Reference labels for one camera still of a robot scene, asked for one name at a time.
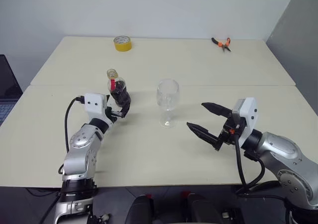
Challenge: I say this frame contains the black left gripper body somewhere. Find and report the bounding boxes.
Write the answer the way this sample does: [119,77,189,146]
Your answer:
[105,103,124,123]

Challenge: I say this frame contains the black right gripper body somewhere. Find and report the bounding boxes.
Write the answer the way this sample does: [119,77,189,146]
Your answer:
[219,109,240,146]

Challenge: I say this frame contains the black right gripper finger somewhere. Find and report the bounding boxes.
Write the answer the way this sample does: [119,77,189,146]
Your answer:
[186,121,222,152]
[201,101,234,119]

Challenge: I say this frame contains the small cola bottle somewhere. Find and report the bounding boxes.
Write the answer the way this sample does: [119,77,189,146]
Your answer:
[106,69,132,108]

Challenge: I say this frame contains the clear wine glass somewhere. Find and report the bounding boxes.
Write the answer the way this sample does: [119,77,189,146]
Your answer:
[156,78,180,129]

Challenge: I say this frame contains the yellow tape roll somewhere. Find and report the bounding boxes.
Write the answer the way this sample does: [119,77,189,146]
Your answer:
[113,35,133,53]

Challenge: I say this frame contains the dark rounded shape red tab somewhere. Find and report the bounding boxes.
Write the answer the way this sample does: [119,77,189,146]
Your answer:
[123,194,155,224]
[181,191,223,224]

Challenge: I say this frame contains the dark laptop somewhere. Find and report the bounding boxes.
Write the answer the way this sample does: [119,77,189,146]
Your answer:
[0,54,24,126]

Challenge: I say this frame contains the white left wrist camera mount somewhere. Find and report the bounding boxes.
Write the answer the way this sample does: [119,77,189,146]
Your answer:
[82,92,110,124]

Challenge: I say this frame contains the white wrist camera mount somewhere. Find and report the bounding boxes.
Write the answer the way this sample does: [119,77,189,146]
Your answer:
[82,92,110,124]
[232,97,259,146]

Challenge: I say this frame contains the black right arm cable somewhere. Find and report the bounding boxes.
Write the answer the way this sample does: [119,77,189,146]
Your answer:
[233,131,286,201]

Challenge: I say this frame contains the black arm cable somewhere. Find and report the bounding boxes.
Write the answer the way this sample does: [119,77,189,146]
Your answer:
[233,131,286,201]
[42,95,85,224]

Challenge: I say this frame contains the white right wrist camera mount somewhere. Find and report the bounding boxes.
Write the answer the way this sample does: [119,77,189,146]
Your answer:
[232,97,259,146]

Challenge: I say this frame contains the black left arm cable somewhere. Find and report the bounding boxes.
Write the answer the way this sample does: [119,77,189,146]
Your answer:
[42,95,85,224]

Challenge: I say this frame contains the orange-handled pliers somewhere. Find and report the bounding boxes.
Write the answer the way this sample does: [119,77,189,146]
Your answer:
[211,36,232,54]

